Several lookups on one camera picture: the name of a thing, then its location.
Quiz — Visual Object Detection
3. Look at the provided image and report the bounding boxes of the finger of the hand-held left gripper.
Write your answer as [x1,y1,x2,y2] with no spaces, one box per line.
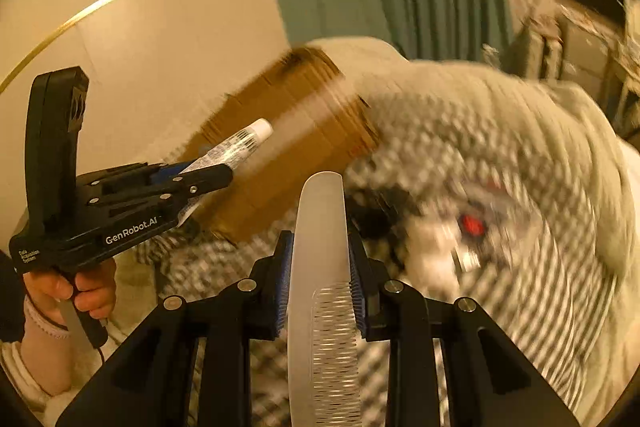
[80,162,177,194]
[89,164,234,210]

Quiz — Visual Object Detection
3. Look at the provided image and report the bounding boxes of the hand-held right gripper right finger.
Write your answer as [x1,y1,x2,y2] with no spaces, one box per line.
[349,227,582,427]

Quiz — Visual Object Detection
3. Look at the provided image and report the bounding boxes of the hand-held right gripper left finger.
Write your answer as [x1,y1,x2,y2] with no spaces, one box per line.
[55,231,294,427]

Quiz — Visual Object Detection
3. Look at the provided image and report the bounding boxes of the white ointment tube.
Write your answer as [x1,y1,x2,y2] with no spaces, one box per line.
[177,118,274,229]

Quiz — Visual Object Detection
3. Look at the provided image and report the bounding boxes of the brown cardboard box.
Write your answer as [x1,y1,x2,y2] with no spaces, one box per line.
[182,47,382,244]

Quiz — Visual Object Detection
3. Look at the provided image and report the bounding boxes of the person's left forearm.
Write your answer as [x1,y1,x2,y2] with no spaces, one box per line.
[19,307,83,397]

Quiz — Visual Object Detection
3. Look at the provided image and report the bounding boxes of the person's left hand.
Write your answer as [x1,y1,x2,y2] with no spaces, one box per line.
[22,257,118,324]

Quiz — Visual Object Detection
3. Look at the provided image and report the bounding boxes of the grey checkered bed sheet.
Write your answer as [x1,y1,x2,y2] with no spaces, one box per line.
[135,107,621,427]

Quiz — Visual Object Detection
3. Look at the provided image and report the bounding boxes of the white plastic item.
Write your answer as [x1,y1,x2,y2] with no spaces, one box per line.
[402,217,463,288]

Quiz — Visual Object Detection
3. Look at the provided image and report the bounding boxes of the silver packet with red label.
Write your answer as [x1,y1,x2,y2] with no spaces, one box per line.
[445,187,531,273]

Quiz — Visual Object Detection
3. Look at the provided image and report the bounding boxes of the black item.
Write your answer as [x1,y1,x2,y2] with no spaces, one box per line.
[345,187,418,253]

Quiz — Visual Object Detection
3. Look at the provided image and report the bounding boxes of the white fluffy blanket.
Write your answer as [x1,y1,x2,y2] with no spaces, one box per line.
[300,37,640,418]

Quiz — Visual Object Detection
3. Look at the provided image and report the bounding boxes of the grey cabinet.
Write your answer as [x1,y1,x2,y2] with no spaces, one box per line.
[515,14,623,108]

